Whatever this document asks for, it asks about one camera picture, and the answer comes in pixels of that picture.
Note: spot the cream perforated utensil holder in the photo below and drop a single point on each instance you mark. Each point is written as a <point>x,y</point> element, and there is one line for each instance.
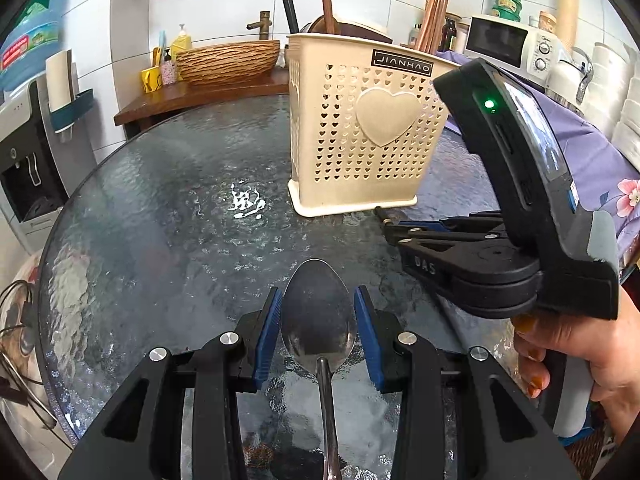
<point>390,115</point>

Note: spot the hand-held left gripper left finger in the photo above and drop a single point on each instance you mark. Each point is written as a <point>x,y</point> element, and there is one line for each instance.
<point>265,342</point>

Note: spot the water dispenser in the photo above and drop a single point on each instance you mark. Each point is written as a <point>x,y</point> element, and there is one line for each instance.
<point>20,125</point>

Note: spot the wooden counter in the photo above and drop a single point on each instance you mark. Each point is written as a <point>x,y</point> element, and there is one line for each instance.
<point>200,97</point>

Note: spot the dark glass bottle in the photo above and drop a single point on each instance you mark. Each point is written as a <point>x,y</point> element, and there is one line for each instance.
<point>450,35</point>

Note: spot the white electric kettle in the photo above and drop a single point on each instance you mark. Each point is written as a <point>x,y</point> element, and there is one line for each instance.
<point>562,80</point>

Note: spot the paper cup holder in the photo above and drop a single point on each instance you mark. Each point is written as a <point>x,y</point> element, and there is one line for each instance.
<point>62,85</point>

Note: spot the yellow soap bottle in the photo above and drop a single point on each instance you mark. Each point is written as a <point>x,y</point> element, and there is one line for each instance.
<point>181,42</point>

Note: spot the yellow cup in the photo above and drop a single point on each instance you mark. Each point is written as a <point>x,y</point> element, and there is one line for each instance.
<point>150,80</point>

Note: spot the brass faucet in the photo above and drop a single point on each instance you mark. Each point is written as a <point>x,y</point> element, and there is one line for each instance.
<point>262,25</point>

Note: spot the person's right hand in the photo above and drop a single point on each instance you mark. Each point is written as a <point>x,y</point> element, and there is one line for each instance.
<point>615,360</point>

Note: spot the metal spoon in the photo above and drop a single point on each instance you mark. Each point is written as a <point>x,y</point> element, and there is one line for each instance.
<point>320,320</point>

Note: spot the small clear bottle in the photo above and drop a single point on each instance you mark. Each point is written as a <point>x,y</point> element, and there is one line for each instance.
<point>414,35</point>

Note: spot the blue water bottle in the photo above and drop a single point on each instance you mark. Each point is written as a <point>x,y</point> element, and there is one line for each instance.
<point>35,35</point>

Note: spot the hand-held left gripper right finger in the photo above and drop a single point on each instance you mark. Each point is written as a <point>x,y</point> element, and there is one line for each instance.
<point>369,342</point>

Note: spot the stack of white paper rolls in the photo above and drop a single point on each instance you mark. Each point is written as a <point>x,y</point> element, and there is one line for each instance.
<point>620,100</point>

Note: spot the beige rolling pin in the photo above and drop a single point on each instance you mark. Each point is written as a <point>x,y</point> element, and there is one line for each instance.
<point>568,5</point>

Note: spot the white microwave oven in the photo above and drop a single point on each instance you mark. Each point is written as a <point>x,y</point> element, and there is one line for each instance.
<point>492,40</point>

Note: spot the glass jar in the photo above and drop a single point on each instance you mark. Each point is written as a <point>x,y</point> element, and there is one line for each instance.
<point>547,21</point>

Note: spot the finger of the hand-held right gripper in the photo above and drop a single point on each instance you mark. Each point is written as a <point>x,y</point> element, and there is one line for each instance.
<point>420,226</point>
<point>425,251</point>

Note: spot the woven basket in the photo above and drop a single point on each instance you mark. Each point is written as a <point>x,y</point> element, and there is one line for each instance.
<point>225,62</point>

